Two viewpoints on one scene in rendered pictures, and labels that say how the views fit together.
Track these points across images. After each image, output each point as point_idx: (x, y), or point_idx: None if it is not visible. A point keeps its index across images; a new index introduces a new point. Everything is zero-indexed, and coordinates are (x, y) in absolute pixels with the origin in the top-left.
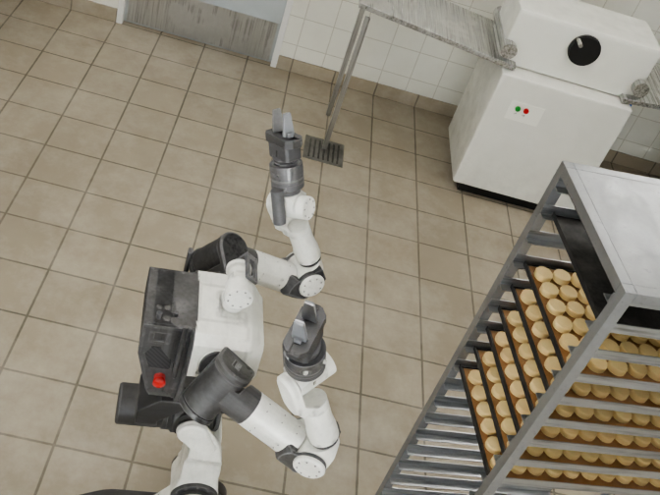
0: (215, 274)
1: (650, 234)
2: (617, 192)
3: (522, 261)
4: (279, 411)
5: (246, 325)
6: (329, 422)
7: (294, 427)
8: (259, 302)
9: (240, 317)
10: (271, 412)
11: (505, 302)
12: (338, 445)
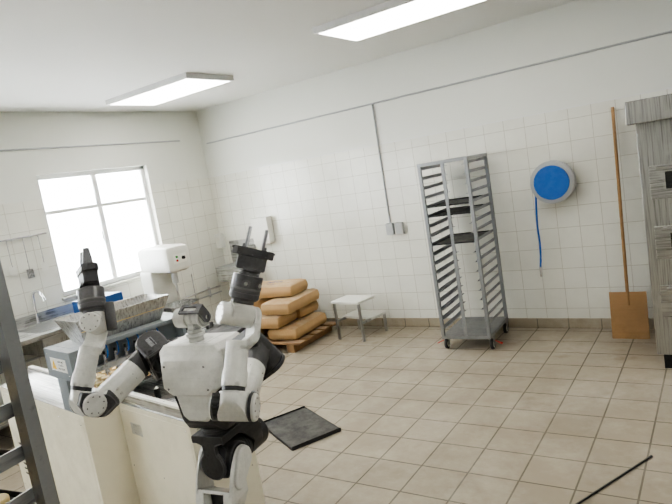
0: (228, 335)
1: None
2: None
3: (12, 413)
4: (116, 372)
5: (175, 344)
6: (75, 365)
7: (103, 383)
8: (196, 356)
9: (184, 342)
10: (118, 368)
11: (23, 494)
12: (70, 395)
